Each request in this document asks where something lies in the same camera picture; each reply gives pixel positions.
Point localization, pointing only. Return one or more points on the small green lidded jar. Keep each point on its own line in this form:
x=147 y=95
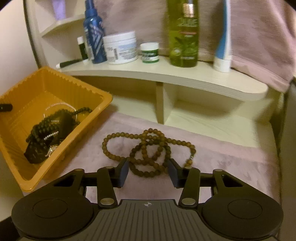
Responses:
x=150 y=52

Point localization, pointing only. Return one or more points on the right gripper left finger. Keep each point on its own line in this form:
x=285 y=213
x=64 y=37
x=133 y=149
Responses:
x=109 y=178

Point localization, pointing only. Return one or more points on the pink hanging towel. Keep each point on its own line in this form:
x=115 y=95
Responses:
x=262 y=34

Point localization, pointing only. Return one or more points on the green olive oil bottle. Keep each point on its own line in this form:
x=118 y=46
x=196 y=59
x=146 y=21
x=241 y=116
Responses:
x=183 y=32

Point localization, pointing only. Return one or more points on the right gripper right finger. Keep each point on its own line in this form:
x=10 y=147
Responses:
x=188 y=179

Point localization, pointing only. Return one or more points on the black wrist band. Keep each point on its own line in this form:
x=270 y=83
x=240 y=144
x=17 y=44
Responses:
x=48 y=135

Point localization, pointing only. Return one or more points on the white cream jar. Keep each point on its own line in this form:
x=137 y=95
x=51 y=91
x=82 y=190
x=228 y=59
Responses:
x=121 y=48

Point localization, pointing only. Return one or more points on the blue spray bottle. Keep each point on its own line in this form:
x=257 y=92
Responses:
x=94 y=32

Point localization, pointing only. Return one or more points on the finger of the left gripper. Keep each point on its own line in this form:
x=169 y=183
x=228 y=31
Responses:
x=6 y=107

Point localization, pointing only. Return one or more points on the orange plastic tray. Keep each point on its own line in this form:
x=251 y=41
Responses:
x=34 y=97

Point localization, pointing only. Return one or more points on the dark green tube white cap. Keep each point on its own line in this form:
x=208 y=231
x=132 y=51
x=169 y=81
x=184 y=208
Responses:
x=67 y=63

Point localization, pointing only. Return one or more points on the blue white tube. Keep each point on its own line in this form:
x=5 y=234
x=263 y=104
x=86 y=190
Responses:
x=223 y=55

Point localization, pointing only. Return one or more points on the cream corner shelf unit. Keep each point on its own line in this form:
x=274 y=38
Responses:
x=231 y=106

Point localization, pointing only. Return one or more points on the green lip balm stick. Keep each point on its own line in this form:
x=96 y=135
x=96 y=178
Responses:
x=82 y=48

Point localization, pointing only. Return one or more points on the purple tube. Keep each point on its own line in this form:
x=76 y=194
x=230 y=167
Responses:
x=59 y=7

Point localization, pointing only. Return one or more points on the pink table mat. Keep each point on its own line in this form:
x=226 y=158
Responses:
x=254 y=166

